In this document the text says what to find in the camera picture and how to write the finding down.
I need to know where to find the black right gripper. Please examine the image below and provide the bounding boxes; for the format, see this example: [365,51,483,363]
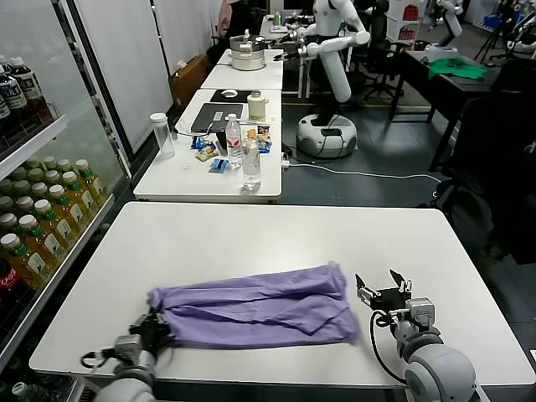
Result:
[354,268,414,314]

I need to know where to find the glass door drinks cabinet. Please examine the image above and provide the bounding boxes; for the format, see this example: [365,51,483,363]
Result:
[0,0,135,402]

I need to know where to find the black office chair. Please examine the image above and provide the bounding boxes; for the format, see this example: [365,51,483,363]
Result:
[353,0,414,101]

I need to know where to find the clear bottle pale cap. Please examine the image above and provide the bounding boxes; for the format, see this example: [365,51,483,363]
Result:
[240,136,263,193]

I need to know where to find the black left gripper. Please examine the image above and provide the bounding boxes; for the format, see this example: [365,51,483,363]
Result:
[128,305,172,349]

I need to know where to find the cola bottle red label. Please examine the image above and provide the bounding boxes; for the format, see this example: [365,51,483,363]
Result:
[0,255,27,303]

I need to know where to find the person in black clothes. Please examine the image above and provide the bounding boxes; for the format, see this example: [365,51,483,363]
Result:
[430,58,536,269]

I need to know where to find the white shelf red boxes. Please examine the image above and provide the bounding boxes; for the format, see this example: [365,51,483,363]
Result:
[397,0,423,43]

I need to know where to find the white wheeled background robot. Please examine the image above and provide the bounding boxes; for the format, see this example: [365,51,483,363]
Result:
[295,0,372,159]

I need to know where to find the dark grey laptop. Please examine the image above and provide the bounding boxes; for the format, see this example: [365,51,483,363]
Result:
[190,102,245,133]

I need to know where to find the pink garment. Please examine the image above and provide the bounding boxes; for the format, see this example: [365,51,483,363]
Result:
[219,0,235,38]

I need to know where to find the white rectangular desk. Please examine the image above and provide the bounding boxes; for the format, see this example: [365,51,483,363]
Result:
[258,13,319,39]
[131,86,284,205]
[198,46,286,90]

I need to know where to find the white floor cable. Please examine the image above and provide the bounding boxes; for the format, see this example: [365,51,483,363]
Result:
[288,161,443,183]

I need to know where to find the tall clear tumbler white lid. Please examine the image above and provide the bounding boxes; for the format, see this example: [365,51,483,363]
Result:
[149,111,176,160]

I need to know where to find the black work table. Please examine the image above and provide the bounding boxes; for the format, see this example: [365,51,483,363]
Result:
[389,48,510,173]

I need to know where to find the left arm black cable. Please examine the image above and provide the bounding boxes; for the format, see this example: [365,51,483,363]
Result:
[80,348,121,370]

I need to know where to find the cream lidded canister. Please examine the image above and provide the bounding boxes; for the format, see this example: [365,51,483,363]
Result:
[246,90,269,121]

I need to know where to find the steel steamer pot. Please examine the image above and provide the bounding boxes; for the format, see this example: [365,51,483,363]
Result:
[229,28,266,71]

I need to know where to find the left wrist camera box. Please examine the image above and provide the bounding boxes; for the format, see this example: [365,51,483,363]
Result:
[111,333,144,358]

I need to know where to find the black mouse pad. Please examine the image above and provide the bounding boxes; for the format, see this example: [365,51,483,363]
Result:
[209,88,263,103]

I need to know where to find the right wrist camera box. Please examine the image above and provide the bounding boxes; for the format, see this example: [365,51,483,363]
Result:
[406,296,435,332]

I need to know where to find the brown cardboard box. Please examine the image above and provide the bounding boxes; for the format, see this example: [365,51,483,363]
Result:
[167,54,210,108]

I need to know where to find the small white background robot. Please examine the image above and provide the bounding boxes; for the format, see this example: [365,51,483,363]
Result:
[434,0,464,37]

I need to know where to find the water bottle red label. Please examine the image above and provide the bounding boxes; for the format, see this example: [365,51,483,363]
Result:
[225,112,244,169]

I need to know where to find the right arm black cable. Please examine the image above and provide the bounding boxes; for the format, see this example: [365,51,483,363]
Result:
[368,308,410,385]

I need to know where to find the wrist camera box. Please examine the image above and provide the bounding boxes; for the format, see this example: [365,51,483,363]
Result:
[111,333,144,358]
[406,296,435,332]

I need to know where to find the dark tea bottle white label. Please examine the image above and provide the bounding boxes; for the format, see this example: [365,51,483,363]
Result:
[0,63,24,135]
[8,56,45,123]

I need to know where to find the clear bottle green cap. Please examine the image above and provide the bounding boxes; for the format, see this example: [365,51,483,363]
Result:
[11,379,55,402]

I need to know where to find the purple t-shirt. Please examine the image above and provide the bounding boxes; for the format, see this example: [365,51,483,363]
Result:
[147,260,362,348]

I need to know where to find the green cloth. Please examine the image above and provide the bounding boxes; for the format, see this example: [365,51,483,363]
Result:
[427,56,494,80]

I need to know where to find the black side chair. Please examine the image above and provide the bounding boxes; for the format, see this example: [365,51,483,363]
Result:
[206,35,231,64]

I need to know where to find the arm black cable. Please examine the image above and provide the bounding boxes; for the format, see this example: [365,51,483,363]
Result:
[368,308,410,385]
[80,348,121,370]

